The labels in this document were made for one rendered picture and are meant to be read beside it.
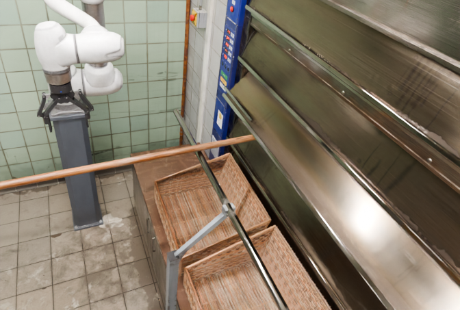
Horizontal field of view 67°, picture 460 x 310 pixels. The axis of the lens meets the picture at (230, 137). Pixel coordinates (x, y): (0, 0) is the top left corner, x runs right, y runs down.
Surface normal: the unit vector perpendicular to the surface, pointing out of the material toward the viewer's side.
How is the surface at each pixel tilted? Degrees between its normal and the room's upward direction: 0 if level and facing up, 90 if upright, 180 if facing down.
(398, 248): 46
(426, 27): 90
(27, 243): 0
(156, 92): 90
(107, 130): 90
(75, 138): 90
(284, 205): 70
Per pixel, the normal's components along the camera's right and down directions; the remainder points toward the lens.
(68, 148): 0.41, 0.58
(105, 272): 0.12, -0.80
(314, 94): -0.81, -0.13
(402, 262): -0.57, -0.44
